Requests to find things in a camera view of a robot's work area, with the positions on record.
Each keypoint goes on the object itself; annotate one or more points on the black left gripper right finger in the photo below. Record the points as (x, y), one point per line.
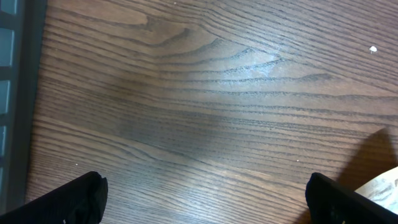
(330, 203)

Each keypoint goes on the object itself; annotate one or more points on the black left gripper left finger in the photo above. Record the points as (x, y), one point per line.
(81, 201)

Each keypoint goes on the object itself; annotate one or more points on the brown snack packet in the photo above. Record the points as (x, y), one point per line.
(382, 190)

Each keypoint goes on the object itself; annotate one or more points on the grey plastic mesh basket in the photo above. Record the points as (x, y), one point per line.
(22, 27)

